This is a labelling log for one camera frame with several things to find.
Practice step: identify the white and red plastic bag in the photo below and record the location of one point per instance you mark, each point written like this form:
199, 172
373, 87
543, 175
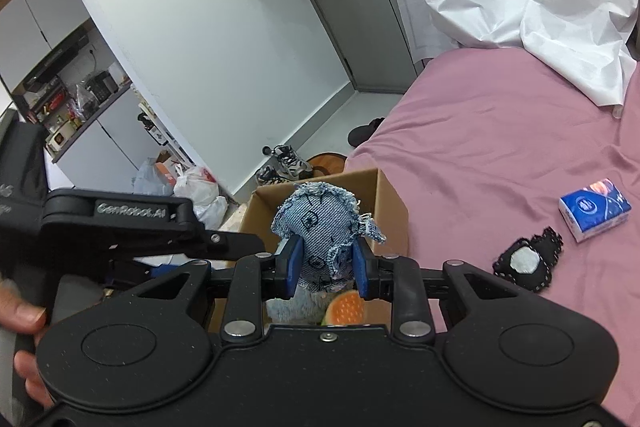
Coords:
197, 187

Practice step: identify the brown cardboard box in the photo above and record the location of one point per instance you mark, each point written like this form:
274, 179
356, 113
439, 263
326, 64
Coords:
392, 227

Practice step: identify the wooden stool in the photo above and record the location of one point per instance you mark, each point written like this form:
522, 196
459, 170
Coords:
327, 166

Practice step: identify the person's left hand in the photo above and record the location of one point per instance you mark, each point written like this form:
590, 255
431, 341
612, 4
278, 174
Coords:
20, 312

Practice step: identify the pink bed sheet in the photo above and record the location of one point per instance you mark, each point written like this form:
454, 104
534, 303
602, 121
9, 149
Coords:
500, 132

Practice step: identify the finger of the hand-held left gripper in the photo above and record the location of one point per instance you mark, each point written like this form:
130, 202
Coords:
125, 271
130, 209

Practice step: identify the grey door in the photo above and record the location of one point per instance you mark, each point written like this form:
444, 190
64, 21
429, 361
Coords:
360, 7

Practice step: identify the black slipper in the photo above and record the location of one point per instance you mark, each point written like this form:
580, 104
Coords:
365, 132

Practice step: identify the blue tissue packet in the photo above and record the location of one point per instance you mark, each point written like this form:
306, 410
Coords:
595, 207

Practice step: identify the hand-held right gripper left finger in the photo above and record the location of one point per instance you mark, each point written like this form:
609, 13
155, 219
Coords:
293, 267

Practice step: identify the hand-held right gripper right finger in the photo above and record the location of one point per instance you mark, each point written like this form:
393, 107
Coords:
361, 269

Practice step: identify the denim elephant plush toy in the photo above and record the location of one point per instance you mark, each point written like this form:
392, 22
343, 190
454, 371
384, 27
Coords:
320, 217

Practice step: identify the black lace coaster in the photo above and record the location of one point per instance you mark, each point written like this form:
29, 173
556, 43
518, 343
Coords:
542, 252

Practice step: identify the white cabinet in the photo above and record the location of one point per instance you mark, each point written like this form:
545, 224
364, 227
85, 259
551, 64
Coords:
110, 142

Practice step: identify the orange round plush toy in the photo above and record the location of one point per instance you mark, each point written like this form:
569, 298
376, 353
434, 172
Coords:
345, 309

